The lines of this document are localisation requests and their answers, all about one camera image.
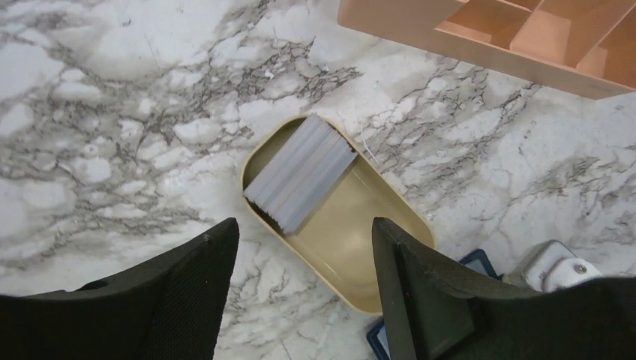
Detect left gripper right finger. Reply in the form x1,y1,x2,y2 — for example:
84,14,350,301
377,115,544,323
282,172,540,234
372,217,635,359

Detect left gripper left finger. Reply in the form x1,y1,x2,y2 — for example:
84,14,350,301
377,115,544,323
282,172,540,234
1,217,239,359

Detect blue leather card holder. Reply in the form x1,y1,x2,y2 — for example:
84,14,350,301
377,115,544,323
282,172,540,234
366,248,503,360

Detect credit cards in tray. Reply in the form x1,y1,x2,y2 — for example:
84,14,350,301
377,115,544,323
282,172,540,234
244,115,357,235

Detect tan oval tray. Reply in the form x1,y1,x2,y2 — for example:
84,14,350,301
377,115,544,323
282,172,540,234
246,143,437,315

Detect orange desk organizer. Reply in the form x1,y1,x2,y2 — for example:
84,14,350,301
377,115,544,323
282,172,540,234
337,0,635,99

